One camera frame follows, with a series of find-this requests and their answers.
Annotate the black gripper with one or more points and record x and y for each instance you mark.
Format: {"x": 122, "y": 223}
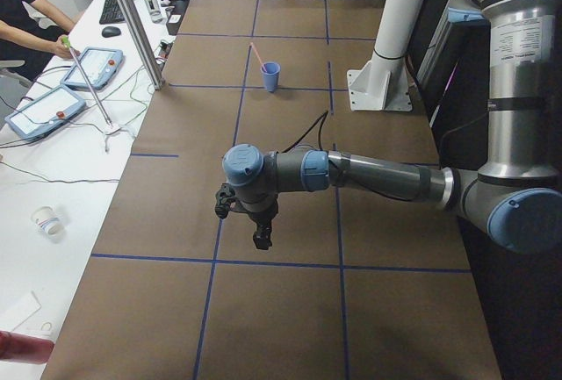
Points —
{"x": 262, "y": 218}

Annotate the blue ribbed cup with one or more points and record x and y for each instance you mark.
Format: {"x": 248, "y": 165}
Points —
{"x": 270, "y": 71}

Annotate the pink chopstick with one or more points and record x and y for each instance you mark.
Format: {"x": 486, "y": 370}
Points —
{"x": 257, "y": 55}

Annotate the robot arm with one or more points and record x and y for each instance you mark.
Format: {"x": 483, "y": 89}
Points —
{"x": 512, "y": 197}

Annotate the white paper cup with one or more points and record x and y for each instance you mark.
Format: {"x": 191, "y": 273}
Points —
{"x": 47, "y": 220}

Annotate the white mounting pillar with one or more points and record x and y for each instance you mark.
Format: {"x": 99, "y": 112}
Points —
{"x": 381, "y": 84}

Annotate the far teach pendant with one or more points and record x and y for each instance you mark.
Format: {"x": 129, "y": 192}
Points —
{"x": 99, "y": 64}

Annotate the teach pendant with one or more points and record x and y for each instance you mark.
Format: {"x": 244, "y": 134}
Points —
{"x": 46, "y": 113}
{"x": 99, "y": 64}

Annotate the black computer mouse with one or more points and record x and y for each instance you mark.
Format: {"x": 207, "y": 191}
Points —
{"x": 110, "y": 31}

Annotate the near teach pendant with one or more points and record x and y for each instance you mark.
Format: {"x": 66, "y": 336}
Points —
{"x": 46, "y": 113}

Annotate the black keyboard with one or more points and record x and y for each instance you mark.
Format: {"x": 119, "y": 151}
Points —
{"x": 111, "y": 13}

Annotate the red bottle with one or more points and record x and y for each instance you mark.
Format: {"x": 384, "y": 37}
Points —
{"x": 17, "y": 347}

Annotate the metal reacher stick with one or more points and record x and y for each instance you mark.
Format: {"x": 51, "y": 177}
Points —
{"x": 111, "y": 126}

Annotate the person in black shirt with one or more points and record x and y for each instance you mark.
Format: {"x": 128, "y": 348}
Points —
{"x": 23, "y": 39}

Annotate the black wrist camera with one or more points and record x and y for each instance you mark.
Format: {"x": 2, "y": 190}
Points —
{"x": 226, "y": 201}

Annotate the aluminium frame post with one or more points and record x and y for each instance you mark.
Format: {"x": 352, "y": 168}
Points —
{"x": 140, "y": 39}

